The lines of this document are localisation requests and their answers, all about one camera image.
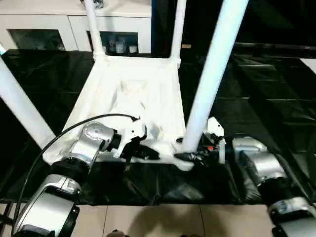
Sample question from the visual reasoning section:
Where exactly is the white plastic table leg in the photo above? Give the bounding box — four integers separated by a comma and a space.
83, 0, 108, 60
169, 0, 188, 63
0, 55, 57, 151
182, 0, 250, 154

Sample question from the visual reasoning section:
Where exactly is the black glossy mat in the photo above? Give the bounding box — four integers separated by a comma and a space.
0, 48, 316, 207

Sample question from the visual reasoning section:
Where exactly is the dark brown round object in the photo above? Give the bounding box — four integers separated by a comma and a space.
107, 229, 129, 237

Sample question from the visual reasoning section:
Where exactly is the black horizontal bar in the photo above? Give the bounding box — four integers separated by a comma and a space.
233, 41, 316, 54

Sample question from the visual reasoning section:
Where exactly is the black backdrop cloth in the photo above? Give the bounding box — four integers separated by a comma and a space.
150, 0, 316, 56

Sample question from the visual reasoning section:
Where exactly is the dark object on cabinet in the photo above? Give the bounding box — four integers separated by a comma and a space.
79, 0, 107, 10

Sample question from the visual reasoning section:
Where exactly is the white glass-door cabinet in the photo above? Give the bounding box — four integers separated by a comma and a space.
0, 0, 153, 54

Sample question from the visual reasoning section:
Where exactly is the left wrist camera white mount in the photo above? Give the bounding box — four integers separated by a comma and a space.
112, 119, 149, 159

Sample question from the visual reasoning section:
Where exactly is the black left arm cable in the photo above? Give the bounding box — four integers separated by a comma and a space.
9, 113, 142, 223

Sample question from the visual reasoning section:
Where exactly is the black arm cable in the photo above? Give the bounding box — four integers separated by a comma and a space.
214, 132, 316, 206
9, 113, 142, 223

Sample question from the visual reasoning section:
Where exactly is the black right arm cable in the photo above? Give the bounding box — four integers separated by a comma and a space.
214, 132, 316, 206

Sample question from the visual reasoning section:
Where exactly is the black metal table frame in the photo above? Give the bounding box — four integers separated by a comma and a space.
0, 199, 16, 223

